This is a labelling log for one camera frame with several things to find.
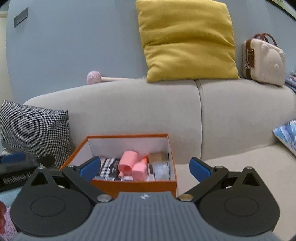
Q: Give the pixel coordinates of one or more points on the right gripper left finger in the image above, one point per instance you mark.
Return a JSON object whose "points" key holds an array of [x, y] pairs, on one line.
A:
{"points": [[80, 178]]}

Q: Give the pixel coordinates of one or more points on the beige sofa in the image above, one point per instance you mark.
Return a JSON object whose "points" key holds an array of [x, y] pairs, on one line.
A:
{"points": [[222, 122]]}

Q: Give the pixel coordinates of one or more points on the dark wall plate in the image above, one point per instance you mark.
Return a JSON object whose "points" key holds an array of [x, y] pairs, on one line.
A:
{"points": [[20, 17]]}

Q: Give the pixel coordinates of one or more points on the clear acrylic box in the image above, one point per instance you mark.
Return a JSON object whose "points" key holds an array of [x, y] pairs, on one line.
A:
{"points": [[161, 171]]}

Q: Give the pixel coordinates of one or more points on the framed wall picture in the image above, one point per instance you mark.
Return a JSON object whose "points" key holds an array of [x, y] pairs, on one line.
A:
{"points": [[284, 6]]}

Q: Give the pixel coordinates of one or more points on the pink pompom stick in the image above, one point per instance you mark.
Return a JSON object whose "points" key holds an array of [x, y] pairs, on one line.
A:
{"points": [[95, 77]]}

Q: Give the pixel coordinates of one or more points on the purple fluffy blanket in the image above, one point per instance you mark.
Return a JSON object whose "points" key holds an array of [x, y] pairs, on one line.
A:
{"points": [[9, 229]]}

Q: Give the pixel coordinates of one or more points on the orange cardboard box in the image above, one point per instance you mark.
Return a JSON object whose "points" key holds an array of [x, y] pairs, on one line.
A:
{"points": [[113, 147]]}

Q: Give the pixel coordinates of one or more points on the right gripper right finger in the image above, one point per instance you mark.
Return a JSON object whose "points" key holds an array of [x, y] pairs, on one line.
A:
{"points": [[208, 177]]}

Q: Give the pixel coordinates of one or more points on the pink spray bottle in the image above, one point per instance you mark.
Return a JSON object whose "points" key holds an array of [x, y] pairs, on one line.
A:
{"points": [[139, 170]]}

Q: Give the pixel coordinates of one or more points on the cream mini suitcase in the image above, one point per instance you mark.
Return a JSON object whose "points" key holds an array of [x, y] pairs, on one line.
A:
{"points": [[263, 60]]}

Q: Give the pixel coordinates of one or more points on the brown cardboard cube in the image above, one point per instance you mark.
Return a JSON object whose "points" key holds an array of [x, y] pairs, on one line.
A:
{"points": [[158, 157]]}

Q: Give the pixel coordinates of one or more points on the yellow cushion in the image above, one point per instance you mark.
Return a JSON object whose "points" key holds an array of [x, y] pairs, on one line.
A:
{"points": [[187, 40]]}

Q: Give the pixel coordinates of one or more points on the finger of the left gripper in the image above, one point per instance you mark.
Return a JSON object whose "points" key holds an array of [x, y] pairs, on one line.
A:
{"points": [[13, 158], [46, 161]]}

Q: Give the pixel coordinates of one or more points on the left hand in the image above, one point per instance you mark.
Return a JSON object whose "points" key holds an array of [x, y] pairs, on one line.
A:
{"points": [[2, 218]]}

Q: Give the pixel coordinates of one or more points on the light blue cushion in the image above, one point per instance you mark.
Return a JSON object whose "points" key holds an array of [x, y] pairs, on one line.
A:
{"points": [[8, 197]]}

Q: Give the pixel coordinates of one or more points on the houndstooth cushion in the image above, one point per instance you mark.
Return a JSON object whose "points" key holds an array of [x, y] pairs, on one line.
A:
{"points": [[36, 131]]}

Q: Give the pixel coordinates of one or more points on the plaid black box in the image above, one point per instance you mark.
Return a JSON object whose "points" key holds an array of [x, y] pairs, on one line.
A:
{"points": [[109, 170]]}

